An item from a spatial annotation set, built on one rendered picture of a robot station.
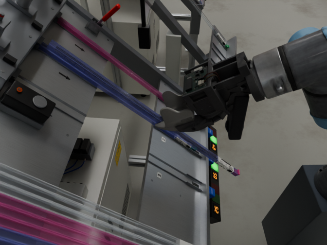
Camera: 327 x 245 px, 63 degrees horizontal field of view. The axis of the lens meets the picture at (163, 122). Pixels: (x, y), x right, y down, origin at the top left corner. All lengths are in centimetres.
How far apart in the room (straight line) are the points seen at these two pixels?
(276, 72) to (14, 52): 43
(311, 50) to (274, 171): 136
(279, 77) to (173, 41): 72
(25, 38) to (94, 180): 51
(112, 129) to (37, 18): 54
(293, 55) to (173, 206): 42
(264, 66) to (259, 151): 139
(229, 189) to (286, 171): 38
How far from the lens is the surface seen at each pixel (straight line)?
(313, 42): 45
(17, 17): 59
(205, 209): 73
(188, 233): 68
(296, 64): 44
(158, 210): 63
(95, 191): 89
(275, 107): 213
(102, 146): 98
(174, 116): 50
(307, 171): 111
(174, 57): 115
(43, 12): 63
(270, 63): 44
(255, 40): 281
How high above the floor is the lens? 139
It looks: 48 degrees down
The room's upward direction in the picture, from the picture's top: straight up
